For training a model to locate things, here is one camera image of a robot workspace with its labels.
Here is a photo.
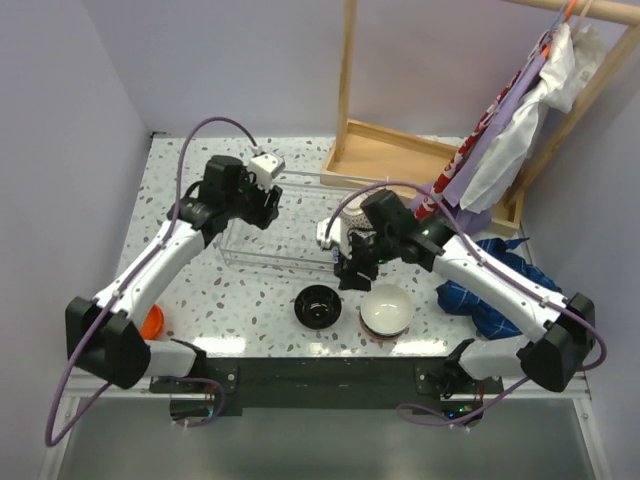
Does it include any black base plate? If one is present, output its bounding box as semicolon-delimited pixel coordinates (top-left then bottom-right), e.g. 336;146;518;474
149;357;503;419

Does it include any dotted beige bowl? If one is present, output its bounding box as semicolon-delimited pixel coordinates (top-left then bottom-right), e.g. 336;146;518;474
339;193;372;231

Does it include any wooden clothes rack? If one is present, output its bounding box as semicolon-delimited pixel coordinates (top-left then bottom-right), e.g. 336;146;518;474
321;1;639;236

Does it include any white hanging garment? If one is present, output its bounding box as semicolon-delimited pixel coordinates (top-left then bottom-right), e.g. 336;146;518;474
471;24;607;211

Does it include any purple cable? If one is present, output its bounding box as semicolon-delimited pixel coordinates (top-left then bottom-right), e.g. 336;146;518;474
45;115;261;447
322;180;607;431

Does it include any blue checked cloth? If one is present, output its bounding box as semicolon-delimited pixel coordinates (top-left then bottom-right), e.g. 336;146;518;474
434;236;565;341

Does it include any aluminium rail frame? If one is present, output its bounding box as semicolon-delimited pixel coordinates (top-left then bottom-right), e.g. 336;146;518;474
64;219;594;401

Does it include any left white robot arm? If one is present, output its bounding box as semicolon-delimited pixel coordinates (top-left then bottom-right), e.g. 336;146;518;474
65;153;285;392

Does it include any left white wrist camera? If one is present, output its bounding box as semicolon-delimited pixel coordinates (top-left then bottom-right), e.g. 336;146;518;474
247;146;286;190

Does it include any orange plastic bowl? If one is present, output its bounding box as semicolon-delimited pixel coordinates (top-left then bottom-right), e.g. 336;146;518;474
140;304;164;340

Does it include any red white patterned garment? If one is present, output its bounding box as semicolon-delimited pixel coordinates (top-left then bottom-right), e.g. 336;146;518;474
411;40;550;220

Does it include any white bowl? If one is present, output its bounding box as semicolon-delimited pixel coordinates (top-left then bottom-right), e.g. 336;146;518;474
360;285;415;339

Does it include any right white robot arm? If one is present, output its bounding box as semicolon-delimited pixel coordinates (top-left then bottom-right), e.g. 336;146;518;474
316;184;600;393

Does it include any clear wire dish rack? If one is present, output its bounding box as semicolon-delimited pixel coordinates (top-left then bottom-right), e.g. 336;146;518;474
219;170;375;274

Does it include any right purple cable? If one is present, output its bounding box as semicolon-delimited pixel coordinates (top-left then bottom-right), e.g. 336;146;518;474
322;180;607;431

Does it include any lilac hanging garment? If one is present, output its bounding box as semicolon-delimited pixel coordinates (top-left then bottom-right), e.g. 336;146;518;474
410;78;539;234

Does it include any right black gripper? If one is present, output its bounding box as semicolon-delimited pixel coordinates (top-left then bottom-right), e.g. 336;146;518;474
335;229;399;291

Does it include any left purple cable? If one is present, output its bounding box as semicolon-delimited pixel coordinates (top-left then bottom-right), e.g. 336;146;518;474
45;115;261;447

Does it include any black bowl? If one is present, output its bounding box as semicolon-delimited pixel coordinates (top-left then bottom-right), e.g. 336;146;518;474
294;285;342;330

